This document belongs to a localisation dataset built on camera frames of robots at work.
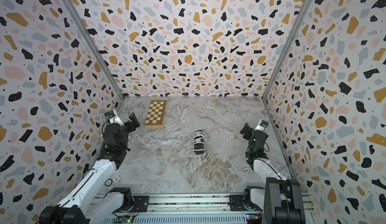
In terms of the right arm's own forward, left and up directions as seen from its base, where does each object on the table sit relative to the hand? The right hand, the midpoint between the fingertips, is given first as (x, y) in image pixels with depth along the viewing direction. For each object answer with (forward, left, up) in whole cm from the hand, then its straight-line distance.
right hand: (254, 126), depth 87 cm
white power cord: (-3, +32, -8) cm, 33 cm away
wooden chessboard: (+15, +64, -10) cm, 66 cm away
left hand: (-3, +69, +12) cm, 70 cm away
